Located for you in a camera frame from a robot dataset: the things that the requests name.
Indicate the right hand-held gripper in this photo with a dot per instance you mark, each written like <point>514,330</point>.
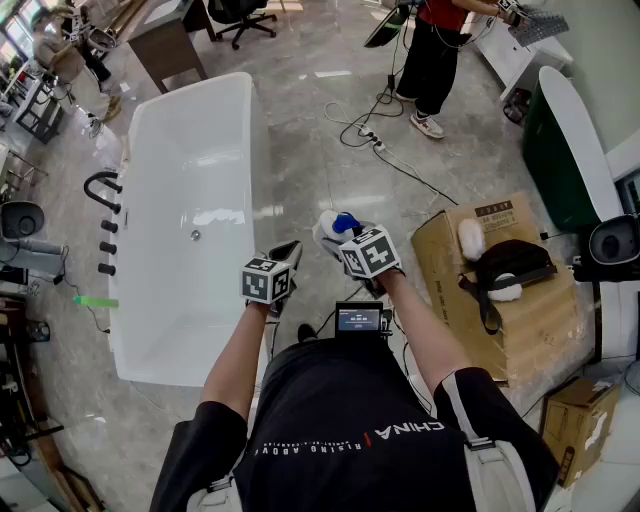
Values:
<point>372,255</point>

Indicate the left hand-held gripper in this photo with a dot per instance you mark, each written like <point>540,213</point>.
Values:
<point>265,280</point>

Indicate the white bottle with blue cap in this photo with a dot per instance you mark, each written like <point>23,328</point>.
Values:
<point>327,222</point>

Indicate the white bathtub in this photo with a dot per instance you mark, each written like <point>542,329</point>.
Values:
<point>165,280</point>

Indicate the person's left forearm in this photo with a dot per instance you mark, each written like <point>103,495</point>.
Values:
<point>235,350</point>

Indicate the person's right forearm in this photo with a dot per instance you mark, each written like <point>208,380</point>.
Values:
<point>425,340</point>

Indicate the person's black shoe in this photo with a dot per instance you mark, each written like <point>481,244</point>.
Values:
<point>306,333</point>

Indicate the black chest monitor screen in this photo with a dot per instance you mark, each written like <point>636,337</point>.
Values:
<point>357,319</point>

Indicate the white power strip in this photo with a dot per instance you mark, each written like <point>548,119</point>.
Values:
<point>372,139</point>

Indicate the white fluffy pad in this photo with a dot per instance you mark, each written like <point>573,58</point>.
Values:
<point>505,289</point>
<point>471,240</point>

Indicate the black bag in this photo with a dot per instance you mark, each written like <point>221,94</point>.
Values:
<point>515,260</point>

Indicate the person's black printed shirt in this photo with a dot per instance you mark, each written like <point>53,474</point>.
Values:
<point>350,425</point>

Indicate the black faucet knob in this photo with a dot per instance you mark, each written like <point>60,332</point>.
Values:
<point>107,248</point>
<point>106,269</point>
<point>110,226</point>

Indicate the green plastic bottle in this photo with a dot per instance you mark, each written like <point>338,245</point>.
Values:
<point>97,302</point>

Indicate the large cardboard box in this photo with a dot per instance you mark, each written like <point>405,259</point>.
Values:
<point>540,330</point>

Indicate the dark green freestanding tub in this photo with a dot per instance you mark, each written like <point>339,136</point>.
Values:
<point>550,160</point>

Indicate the white counter unit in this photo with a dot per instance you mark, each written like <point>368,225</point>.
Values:
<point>510,60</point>

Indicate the wooden vanity cabinet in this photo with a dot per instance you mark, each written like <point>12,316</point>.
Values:
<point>170,50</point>

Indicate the black office chair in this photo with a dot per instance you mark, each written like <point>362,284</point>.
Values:
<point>240,15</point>

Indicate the gray oval pack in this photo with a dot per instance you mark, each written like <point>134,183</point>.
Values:
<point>22,220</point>
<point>612,242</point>

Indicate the perforated metal tray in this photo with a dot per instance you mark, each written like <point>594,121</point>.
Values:
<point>542,27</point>

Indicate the black metal stool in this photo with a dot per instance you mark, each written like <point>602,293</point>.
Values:
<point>40,115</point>

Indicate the dark cluttered shelf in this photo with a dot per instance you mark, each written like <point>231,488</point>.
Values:
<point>20,375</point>

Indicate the small cardboard box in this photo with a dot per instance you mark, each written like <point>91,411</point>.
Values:
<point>575,430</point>

